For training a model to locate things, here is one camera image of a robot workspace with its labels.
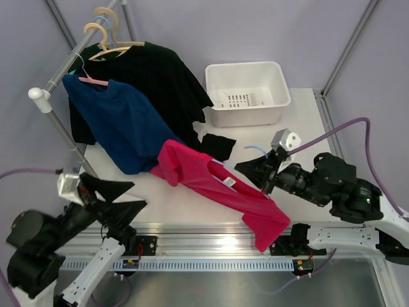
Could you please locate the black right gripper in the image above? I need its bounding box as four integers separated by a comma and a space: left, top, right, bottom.
235, 148, 329, 208

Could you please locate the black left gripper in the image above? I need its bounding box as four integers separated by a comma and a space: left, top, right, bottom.
45, 171, 148, 251

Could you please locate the light blue wire hanger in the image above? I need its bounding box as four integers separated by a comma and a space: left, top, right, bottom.
212, 145, 271, 200

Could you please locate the pink t shirt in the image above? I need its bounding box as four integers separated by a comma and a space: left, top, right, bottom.
150, 139, 291, 252

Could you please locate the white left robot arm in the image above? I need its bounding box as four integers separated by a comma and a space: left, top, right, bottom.
3, 170, 148, 306

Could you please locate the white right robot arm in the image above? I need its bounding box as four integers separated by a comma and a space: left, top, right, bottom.
235, 150, 408, 265

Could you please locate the blue t shirt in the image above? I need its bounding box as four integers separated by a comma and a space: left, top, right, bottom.
62, 74, 179, 175

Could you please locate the pink plastic hanger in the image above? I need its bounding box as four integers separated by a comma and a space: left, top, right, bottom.
75, 52, 109, 86

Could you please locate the black t shirt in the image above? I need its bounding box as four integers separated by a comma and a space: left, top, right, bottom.
84, 46, 236, 161

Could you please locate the dark green t shirt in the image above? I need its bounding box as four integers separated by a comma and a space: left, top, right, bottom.
68, 42, 176, 73

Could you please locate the light blue hanger rear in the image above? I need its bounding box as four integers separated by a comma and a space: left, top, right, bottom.
93, 15, 116, 47

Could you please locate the beige wooden hanger rear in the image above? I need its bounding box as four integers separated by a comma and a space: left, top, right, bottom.
93, 7, 145, 50

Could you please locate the beige wooden hanger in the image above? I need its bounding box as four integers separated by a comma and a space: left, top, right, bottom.
84, 22, 130, 61
93, 7, 145, 50

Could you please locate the beige wooden hanger front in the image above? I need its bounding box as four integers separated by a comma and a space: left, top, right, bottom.
84, 22, 130, 61

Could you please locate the white plastic basket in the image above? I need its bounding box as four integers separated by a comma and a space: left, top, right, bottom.
205, 61, 291, 128

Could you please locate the silver clothes rack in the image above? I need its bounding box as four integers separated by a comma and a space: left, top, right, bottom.
27, 0, 135, 180

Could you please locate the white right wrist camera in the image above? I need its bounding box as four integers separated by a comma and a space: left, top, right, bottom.
270, 129, 302, 152

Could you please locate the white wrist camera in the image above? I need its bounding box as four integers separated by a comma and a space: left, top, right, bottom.
57, 173, 83, 205
270, 129, 302, 152

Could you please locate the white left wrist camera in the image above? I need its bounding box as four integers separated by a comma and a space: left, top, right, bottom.
57, 173, 83, 205

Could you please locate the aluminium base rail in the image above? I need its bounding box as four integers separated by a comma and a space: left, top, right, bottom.
63, 222, 362, 260

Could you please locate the white slotted cable duct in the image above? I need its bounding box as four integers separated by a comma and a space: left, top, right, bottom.
60, 258, 295, 272

